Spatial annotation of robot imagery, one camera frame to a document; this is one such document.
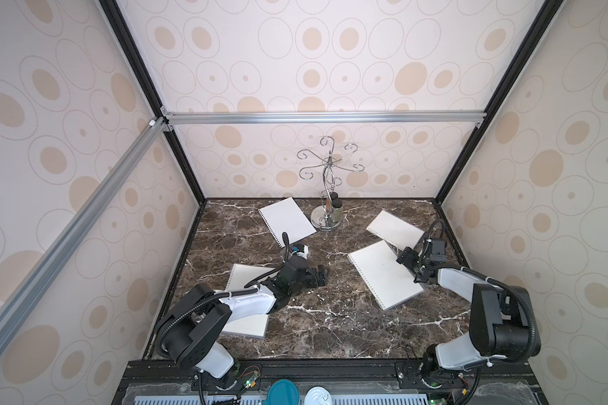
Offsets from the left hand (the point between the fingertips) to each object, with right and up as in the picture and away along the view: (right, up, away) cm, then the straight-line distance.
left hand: (329, 271), depth 86 cm
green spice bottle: (+5, +21, +19) cm, 29 cm away
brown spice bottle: (+3, +27, +15) cm, 31 cm away
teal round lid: (-14, -27, -21) cm, 37 cm away
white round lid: (-5, -29, -20) cm, 35 cm away
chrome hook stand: (+1, +19, +24) cm, 31 cm away
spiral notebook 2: (+23, -5, +6) cm, 24 cm away
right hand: (+34, +2, +9) cm, 35 cm away
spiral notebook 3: (+30, +13, +23) cm, 40 cm away
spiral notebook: (-25, -19, -1) cm, 32 cm away
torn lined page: (-17, +20, +30) cm, 39 cm away
